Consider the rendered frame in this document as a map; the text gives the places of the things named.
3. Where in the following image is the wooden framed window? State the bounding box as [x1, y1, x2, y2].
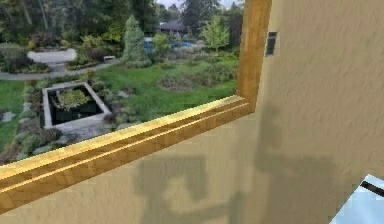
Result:
[0, 0, 273, 215]

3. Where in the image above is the pale blue fridge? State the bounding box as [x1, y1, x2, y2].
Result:
[329, 173, 384, 224]

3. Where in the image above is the dark wall switch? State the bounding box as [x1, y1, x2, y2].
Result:
[265, 31, 278, 57]

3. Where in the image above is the black fridge handle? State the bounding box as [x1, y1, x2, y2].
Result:
[360, 180, 384, 198]

